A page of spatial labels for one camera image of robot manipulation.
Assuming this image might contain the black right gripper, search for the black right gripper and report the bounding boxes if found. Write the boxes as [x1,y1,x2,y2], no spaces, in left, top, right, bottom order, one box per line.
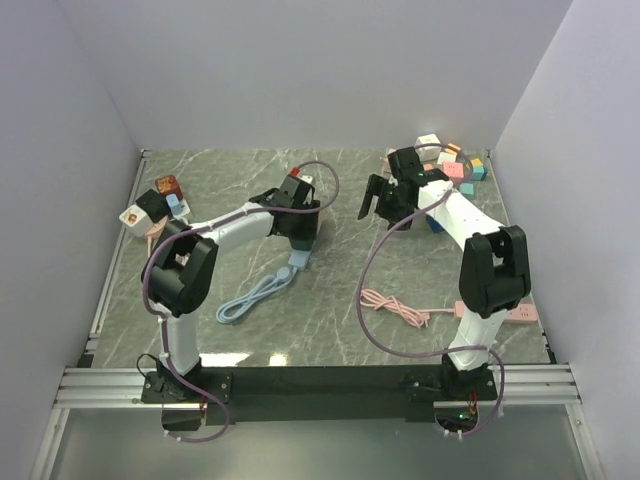
[357,174,414,232]

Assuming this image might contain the light blue power strip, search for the light blue power strip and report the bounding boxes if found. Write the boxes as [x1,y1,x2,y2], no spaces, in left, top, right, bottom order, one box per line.
[288,240,314,271]

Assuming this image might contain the pink power strip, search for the pink power strip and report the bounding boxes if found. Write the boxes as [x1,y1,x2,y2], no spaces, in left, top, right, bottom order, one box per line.
[454,300,539,324]
[144,217,168,239]

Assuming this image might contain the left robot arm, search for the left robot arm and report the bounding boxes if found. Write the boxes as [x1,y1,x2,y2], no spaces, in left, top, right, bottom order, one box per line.
[142,169,320,402]

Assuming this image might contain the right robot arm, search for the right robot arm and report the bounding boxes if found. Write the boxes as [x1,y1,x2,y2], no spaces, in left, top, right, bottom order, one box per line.
[358,143,531,399]

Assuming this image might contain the blue cube plug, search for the blue cube plug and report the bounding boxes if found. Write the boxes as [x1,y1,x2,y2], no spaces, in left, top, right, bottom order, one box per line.
[426,216,445,233]

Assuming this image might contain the pink cube plug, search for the pink cube plug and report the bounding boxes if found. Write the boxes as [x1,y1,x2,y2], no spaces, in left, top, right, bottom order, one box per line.
[438,161,465,182]

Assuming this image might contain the small orange plug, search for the small orange plug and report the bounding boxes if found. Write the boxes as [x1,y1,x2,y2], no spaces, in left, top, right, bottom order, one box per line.
[444,143,461,156]

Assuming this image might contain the small teal plug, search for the small teal plug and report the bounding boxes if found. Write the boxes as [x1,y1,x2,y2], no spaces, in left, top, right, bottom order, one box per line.
[458,183,475,199]

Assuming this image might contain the small cyan plug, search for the small cyan plug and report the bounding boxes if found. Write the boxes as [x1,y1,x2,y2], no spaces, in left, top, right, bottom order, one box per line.
[471,165,488,181]

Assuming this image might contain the small blue plug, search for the small blue plug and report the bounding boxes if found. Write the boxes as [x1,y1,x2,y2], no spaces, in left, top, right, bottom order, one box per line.
[165,194,182,216]

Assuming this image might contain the maroon patterned cube plug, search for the maroon patterned cube plug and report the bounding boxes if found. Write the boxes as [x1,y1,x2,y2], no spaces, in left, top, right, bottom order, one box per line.
[154,174,183,200]

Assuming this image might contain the black cube plug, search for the black cube plug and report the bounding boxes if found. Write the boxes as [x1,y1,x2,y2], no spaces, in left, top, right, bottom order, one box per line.
[135,189,171,223]

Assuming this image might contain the white cartoon cube plug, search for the white cartoon cube plug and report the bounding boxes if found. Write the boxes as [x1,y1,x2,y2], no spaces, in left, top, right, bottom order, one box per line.
[119,204,153,237]

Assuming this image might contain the white power strip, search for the white power strip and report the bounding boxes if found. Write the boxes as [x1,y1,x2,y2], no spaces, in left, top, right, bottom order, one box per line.
[172,199,192,221]

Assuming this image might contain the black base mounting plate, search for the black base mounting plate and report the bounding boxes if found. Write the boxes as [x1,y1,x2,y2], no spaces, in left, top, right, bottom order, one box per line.
[141,364,498,430]

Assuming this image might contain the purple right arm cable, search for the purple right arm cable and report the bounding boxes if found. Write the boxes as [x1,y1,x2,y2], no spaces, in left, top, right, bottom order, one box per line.
[357,144,503,438]

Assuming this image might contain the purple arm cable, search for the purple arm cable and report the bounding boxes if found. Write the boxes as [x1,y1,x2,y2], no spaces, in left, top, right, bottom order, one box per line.
[357,144,503,438]
[142,160,340,444]

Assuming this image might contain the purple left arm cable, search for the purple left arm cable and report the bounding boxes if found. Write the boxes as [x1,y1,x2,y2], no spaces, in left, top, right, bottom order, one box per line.
[142,160,340,444]

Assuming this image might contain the aluminium rail frame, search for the aluminium rail frame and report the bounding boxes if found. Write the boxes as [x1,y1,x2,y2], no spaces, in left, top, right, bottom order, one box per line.
[55,148,580,479]

